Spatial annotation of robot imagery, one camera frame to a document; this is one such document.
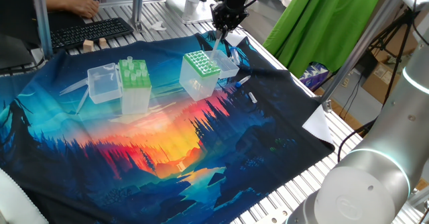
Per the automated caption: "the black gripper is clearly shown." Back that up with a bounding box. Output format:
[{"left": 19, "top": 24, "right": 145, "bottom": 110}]
[{"left": 210, "top": 0, "right": 257, "bottom": 39}]

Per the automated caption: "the person bare forearm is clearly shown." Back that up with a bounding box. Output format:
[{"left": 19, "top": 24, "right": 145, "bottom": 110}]
[{"left": 45, "top": 0, "right": 71, "bottom": 14}]

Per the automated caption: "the person bare hand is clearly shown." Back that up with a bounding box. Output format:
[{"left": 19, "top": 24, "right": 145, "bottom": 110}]
[{"left": 66, "top": 0, "right": 101, "bottom": 19}]

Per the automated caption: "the slim blue-capped conical tube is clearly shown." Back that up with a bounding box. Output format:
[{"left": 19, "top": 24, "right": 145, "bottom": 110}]
[{"left": 234, "top": 75, "right": 251, "bottom": 89}]

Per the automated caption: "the crumpled white paper scrap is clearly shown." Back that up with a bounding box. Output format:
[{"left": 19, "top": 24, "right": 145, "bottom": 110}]
[{"left": 149, "top": 20, "right": 168, "bottom": 32}]

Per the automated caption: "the clear box green tip rack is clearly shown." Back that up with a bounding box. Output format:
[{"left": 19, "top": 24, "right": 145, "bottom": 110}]
[
  {"left": 86, "top": 60, "right": 153, "bottom": 116},
  {"left": 178, "top": 49, "right": 241, "bottom": 103}
]

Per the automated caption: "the bright green fabric sheet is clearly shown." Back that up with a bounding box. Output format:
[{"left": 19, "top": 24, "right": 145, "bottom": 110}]
[{"left": 262, "top": 0, "right": 388, "bottom": 79}]

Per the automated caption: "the blue patterned box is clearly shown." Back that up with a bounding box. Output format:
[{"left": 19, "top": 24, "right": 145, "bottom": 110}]
[{"left": 299, "top": 62, "right": 331, "bottom": 91}]

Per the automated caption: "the black computer keyboard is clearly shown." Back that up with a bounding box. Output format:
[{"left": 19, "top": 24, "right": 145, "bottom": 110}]
[{"left": 50, "top": 17, "right": 135, "bottom": 52}]

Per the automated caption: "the printed sunset landscape cloth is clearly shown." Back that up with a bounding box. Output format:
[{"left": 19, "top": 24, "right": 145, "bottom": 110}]
[{"left": 0, "top": 30, "right": 336, "bottom": 224}]

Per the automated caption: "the plain cardboard box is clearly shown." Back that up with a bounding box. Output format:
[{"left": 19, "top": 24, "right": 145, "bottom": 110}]
[{"left": 361, "top": 61, "right": 402, "bottom": 105}]

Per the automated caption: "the black tripod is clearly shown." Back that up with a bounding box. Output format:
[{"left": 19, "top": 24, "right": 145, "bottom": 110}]
[{"left": 368, "top": 7, "right": 429, "bottom": 114}]

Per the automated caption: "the white flat device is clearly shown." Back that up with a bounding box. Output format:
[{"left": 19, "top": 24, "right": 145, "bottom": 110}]
[{"left": 402, "top": 0, "right": 429, "bottom": 12}]

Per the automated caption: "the person dark clothed torso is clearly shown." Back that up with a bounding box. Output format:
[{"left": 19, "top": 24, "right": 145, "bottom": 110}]
[{"left": 0, "top": 0, "right": 84, "bottom": 47}]

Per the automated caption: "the white stand with base plate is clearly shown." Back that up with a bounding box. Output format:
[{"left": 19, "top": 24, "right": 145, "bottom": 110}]
[{"left": 165, "top": 0, "right": 229, "bottom": 25}]

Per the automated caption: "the slanted aluminium frame post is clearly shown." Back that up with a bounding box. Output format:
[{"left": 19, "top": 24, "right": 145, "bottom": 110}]
[{"left": 318, "top": 0, "right": 408, "bottom": 113}]

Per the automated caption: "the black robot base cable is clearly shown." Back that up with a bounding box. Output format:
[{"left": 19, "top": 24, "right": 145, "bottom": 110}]
[{"left": 336, "top": 118, "right": 376, "bottom": 163}]

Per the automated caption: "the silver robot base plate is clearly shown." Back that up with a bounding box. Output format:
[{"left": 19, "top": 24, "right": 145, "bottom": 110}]
[{"left": 263, "top": 206, "right": 292, "bottom": 224}]

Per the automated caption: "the aluminium frame beam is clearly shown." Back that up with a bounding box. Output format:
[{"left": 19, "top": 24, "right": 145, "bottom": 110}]
[{"left": 407, "top": 186, "right": 429, "bottom": 209}]

